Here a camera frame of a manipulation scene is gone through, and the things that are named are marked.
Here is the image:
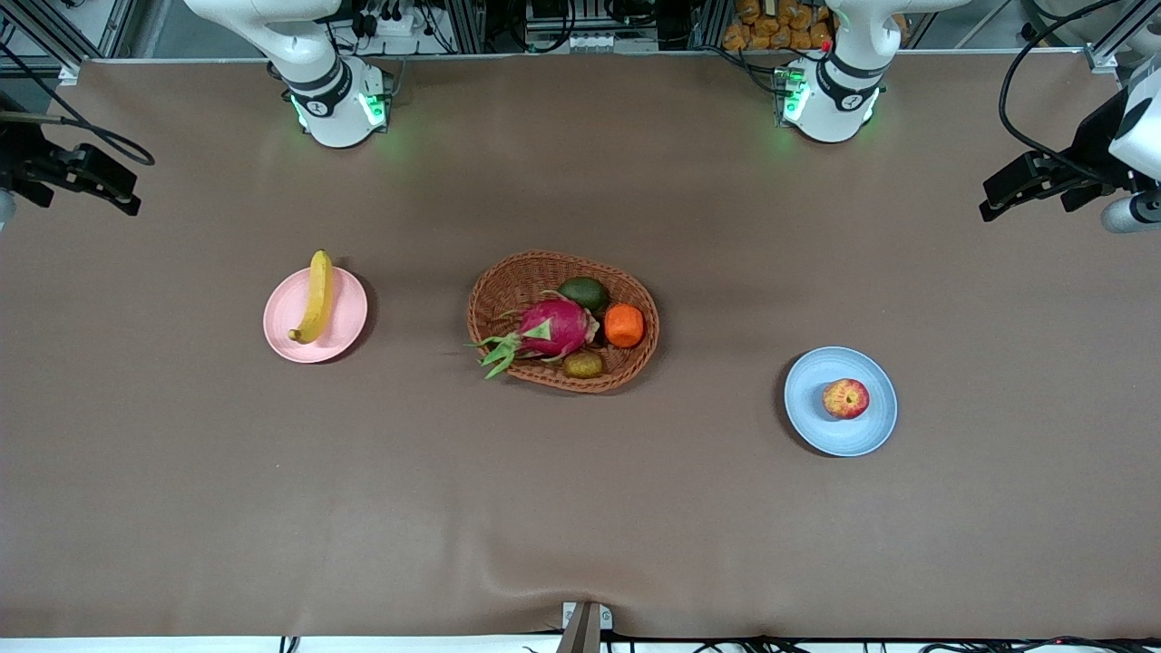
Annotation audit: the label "brown table cover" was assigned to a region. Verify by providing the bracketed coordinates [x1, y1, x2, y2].
[0, 50, 1161, 640]

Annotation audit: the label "pink dragon fruit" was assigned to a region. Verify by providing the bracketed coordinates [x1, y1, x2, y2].
[465, 292, 601, 381]

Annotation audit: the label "brown wicker basket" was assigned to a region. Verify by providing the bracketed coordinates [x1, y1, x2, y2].
[466, 250, 660, 395]

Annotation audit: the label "metal table edge bracket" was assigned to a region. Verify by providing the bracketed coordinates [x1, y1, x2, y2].
[561, 601, 614, 653]

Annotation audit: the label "white power strip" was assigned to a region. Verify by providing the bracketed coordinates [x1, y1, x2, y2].
[349, 5, 427, 37]

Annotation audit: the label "orange mandarin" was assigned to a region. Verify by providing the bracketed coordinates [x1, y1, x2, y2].
[604, 304, 646, 349]

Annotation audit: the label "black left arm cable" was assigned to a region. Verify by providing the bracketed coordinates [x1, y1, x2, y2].
[998, 0, 1135, 178]

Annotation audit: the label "green avocado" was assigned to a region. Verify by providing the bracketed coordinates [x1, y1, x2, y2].
[556, 277, 610, 314]

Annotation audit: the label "blue round plate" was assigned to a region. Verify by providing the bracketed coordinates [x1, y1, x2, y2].
[784, 346, 899, 457]

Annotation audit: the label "red yellow apple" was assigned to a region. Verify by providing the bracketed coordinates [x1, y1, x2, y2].
[823, 378, 871, 420]

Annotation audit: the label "yellow banana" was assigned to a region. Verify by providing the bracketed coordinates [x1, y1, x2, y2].
[288, 250, 334, 345]

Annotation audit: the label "bag of orange fruit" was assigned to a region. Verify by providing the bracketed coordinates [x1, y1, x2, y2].
[723, 0, 835, 51]

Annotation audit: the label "pink round plate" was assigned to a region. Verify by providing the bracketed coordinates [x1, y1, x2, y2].
[262, 266, 368, 365]

